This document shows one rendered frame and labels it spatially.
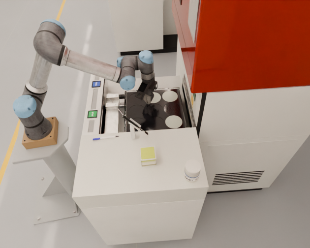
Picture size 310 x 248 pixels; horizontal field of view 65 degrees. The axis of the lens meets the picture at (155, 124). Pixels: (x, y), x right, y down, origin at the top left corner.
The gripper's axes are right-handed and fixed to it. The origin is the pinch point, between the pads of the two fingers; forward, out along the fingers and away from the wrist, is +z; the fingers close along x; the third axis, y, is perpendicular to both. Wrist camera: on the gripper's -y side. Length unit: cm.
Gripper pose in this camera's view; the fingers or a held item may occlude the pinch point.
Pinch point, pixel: (147, 103)
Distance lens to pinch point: 154.4
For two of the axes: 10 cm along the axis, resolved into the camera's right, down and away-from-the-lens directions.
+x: -8.8, -3.6, 3.2
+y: 4.8, -6.9, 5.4
